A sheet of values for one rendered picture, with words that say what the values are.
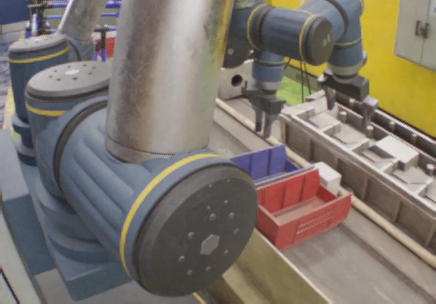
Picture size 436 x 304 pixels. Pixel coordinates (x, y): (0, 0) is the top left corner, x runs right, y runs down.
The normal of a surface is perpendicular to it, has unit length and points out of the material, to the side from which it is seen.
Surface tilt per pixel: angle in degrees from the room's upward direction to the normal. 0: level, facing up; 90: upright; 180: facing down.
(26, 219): 90
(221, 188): 84
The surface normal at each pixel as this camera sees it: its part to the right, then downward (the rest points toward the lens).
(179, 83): 0.38, 0.37
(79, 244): 0.07, -0.65
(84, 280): 0.62, 0.37
